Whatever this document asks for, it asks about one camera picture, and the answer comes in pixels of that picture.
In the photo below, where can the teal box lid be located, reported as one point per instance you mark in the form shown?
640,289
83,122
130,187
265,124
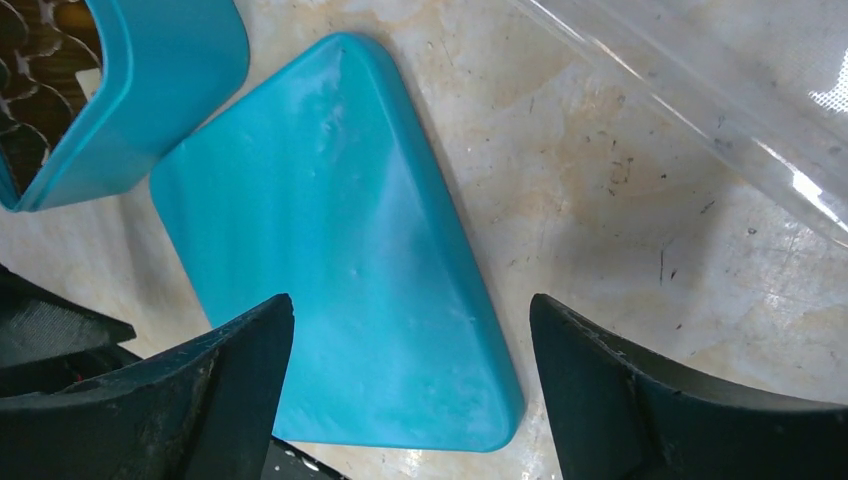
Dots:
320,183

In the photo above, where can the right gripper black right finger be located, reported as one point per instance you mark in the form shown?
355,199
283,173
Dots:
618,410

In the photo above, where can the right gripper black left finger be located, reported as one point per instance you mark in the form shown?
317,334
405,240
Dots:
201,410

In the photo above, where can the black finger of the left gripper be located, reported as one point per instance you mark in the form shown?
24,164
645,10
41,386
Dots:
49,343

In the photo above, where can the teal chocolate box with tray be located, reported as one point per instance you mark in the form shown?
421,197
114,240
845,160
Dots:
95,93

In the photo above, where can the clear plastic tray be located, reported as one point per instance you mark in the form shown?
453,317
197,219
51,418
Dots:
761,84

